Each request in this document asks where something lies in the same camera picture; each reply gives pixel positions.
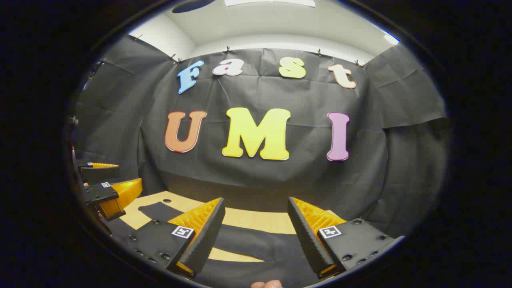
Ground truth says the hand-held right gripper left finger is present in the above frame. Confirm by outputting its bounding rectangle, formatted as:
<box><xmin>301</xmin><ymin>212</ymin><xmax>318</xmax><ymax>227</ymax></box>
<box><xmin>113</xmin><ymin>197</ymin><xmax>226</xmax><ymax>278</ymax></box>

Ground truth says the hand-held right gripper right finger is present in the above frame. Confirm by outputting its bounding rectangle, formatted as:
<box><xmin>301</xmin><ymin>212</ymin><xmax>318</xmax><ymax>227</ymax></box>
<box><xmin>287</xmin><ymin>197</ymin><xmax>405</xmax><ymax>280</ymax></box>

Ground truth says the black backdrop cloth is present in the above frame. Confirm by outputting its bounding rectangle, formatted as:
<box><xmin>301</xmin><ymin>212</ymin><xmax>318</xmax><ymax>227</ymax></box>
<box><xmin>74</xmin><ymin>35</ymin><xmax>450</xmax><ymax>240</ymax></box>

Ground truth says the white ceiling light panel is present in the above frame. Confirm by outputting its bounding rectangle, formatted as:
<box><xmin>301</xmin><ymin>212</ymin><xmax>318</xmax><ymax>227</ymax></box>
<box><xmin>224</xmin><ymin>0</ymin><xmax>316</xmax><ymax>8</ymax></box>

